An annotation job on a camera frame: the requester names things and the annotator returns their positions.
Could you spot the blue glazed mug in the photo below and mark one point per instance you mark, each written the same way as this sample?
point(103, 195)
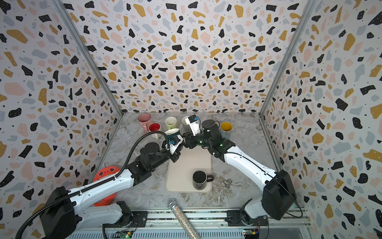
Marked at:
point(226, 129)

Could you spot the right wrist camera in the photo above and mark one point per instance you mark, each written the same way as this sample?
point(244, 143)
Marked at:
point(194, 123)

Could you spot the aluminium corner post right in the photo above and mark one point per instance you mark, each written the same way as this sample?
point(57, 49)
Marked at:
point(290, 50)

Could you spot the aluminium corner post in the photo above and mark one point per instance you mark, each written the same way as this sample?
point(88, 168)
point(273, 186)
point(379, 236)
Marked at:
point(65, 17)
point(290, 50)

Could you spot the black mug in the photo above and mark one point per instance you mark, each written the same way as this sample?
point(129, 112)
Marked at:
point(200, 179)

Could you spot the glitter filled tube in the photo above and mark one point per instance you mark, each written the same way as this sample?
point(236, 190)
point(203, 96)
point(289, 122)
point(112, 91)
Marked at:
point(182, 219)

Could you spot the pink mug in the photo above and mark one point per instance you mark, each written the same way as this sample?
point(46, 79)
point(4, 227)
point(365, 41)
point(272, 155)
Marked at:
point(145, 121)

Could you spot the light green mug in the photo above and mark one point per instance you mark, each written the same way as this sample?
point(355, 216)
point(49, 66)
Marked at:
point(171, 123)

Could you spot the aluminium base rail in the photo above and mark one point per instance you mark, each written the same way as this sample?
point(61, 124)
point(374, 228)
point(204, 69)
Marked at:
point(196, 223)

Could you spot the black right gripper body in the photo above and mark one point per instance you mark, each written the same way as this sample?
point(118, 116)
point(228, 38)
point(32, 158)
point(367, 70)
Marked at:
point(200, 140)

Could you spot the grey frosted cup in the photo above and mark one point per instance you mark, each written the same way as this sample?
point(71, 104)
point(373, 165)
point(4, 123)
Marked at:
point(185, 124)

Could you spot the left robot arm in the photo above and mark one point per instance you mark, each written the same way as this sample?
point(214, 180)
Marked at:
point(64, 208)

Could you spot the dark green mug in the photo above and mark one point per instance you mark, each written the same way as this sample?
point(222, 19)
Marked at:
point(172, 133)

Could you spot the white mug red inside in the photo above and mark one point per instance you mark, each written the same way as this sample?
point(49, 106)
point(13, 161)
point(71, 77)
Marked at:
point(155, 127)

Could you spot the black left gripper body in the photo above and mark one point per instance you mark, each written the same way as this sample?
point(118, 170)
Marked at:
point(175, 156)

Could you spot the aluminium corner post left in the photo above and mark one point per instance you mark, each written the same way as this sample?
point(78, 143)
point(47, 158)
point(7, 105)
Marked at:
point(65, 17)

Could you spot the beige rectangular tray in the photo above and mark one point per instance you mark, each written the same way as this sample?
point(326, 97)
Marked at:
point(180, 173)

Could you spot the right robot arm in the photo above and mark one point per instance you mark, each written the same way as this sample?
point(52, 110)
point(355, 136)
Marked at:
point(278, 193)

